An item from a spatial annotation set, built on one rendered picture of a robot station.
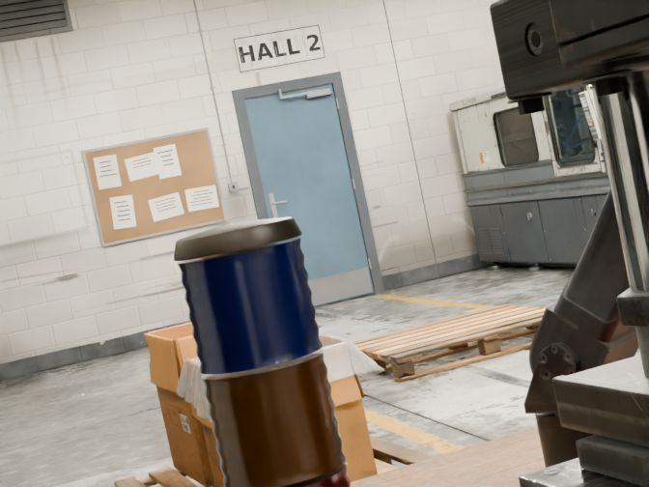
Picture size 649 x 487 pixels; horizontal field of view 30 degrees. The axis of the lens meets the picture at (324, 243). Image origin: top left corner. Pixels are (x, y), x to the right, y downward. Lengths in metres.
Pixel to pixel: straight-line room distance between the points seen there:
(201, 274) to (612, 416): 0.31
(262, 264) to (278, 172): 11.35
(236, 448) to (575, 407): 0.31
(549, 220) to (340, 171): 2.28
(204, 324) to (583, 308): 0.66
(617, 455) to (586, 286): 0.41
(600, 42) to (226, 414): 0.24
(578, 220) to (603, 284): 9.25
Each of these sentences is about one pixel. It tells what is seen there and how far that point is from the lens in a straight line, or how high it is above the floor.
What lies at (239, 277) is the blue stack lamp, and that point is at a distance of 0.35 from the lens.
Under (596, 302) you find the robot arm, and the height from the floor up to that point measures 1.07.
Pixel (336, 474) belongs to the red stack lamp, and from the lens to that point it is 0.36.
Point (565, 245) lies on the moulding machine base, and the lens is 10.53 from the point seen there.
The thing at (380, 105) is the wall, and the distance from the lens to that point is 12.08.
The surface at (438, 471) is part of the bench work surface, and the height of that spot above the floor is 0.90.
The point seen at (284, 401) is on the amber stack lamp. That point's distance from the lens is 0.35.
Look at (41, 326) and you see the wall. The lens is 11.38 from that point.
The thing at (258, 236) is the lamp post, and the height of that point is 1.19.
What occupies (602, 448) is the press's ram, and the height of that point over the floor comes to 1.05.
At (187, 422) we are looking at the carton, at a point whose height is 0.39.
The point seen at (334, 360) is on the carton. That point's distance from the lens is 4.14.
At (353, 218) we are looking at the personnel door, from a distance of 11.88.
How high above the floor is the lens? 1.21
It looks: 3 degrees down
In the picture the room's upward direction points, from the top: 12 degrees counter-clockwise
